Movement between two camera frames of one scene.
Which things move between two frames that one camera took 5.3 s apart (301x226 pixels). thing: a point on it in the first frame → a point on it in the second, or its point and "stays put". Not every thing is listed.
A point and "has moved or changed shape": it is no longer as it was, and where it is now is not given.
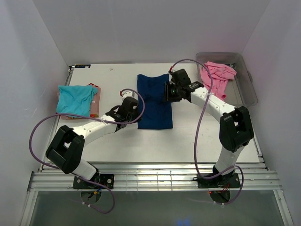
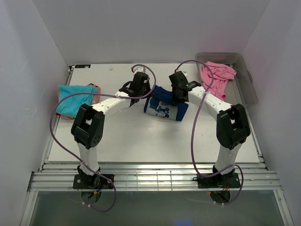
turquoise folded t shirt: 75,99 stays put
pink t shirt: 221,73 stays put
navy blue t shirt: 157,114 has moved or changed shape
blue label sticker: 83,66 stays put
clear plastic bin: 241,91 stays put
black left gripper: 138,115 → 148,90
